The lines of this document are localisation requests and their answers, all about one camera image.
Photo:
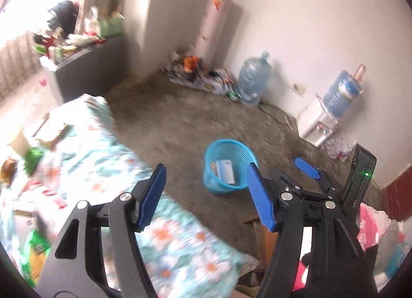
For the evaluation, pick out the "grey nightstand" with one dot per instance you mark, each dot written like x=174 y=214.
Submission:
x=90 y=69

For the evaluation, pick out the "green packet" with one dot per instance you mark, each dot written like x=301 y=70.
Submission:
x=33 y=159

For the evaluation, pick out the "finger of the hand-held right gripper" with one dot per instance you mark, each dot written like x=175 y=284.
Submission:
x=307 y=167
x=286 y=182

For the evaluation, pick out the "blue plastic waste basket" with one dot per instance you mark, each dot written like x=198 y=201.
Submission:
x=239 y=153

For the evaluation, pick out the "white water dispenser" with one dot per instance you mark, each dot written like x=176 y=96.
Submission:
x=313 y=127

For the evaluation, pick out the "wall socket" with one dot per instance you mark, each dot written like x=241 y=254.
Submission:
x=298 y=88

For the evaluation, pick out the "full blue water jug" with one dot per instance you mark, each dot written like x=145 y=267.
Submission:
x=341 y=95

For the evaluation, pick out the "white carton box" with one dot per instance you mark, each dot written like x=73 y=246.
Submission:
x=225 y=170

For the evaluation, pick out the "black bag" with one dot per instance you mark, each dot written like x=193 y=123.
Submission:
x=64 y=14

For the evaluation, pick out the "empty clear water jug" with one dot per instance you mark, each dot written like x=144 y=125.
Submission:
x=256 y=79

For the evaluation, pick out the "green plastic basket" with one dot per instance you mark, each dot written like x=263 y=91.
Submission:
x=111 y=26

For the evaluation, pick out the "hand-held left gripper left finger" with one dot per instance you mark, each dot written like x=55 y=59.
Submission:
x=151 y=195

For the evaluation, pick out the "flat brown snack packet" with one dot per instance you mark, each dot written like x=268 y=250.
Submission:
x=51 y=132

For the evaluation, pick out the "pile of snack wrappers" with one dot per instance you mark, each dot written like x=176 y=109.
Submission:
x=190 y=63

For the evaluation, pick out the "printed wallpaper roll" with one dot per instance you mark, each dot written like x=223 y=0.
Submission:
x=214 y=27

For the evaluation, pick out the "green snack bag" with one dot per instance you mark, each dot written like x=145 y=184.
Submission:
x=37 y=253

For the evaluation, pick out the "clear plastic bag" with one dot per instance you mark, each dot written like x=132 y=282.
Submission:
x=338 y=148

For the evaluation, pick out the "floral teal quilt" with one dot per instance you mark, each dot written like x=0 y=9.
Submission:
x=180 y=246

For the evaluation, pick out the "pink blanket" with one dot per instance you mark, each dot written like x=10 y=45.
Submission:
x=370 y=227

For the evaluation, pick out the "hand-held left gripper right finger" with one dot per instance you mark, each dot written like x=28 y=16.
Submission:
x=260 y=201

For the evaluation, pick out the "wooden stool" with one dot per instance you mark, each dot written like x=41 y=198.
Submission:
x=267 y=246

